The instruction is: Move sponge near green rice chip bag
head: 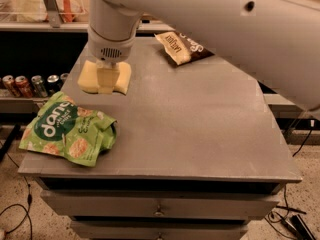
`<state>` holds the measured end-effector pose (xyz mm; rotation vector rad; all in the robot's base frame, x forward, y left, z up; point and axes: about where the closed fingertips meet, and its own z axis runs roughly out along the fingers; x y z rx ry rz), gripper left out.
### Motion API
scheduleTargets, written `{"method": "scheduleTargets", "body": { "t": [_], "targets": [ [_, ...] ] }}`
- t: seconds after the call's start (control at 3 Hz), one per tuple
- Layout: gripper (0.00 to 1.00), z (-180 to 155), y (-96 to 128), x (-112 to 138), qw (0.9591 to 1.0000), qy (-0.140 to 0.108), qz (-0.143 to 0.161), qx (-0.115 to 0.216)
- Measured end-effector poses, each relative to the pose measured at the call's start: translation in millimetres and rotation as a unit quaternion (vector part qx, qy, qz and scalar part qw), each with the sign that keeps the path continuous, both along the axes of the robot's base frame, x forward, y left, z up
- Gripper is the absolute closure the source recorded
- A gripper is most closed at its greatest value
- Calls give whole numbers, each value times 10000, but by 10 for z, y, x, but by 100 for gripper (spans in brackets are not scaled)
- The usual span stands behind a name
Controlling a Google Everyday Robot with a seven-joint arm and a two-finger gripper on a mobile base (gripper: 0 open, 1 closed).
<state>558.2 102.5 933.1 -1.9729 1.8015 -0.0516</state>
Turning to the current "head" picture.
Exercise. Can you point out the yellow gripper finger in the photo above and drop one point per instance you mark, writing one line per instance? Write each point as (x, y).
(107, 76)

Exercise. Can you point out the yellow sponge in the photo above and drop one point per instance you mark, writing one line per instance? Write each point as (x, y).
(88, 82)

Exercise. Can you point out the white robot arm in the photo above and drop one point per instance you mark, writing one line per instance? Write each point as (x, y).
(275, 41)

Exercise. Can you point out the green rice chip bag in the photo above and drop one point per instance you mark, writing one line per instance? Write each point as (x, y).
(62, 128)

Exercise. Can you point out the brown chip bag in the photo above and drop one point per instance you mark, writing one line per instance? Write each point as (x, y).
(181, 48)

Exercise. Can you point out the orange white plastic bag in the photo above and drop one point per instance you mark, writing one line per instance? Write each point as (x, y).
(34, 11)

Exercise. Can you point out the silver soda can partly hidden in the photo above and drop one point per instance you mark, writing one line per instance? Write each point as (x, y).
(63, 77)

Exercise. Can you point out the dark soda can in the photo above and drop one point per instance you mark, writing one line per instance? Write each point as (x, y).
(54, 84)

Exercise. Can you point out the green soda can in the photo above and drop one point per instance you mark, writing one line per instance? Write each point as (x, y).
(39, 86)

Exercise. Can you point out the red soda can right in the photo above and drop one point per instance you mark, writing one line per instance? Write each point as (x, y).
(24, 86)

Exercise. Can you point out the red soda can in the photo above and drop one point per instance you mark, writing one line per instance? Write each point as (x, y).
(24, 86)
(10, 84)

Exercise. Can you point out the red soda can left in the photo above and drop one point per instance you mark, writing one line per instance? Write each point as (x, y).
(10, 84)

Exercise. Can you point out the grey cabinet top drawer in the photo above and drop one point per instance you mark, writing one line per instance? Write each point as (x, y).
(225, 206)

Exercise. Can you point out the grey cabinet drawer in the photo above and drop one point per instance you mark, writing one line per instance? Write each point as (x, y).
(134, 230)
(225, 206)

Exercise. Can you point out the metal drawer knob upper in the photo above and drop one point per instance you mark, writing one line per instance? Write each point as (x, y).
(158, 212)

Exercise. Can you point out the metal bracket left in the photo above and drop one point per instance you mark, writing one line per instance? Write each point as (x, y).
(54, 17)

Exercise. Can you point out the black power adapter with cables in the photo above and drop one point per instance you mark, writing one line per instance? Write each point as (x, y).
(293, 224)

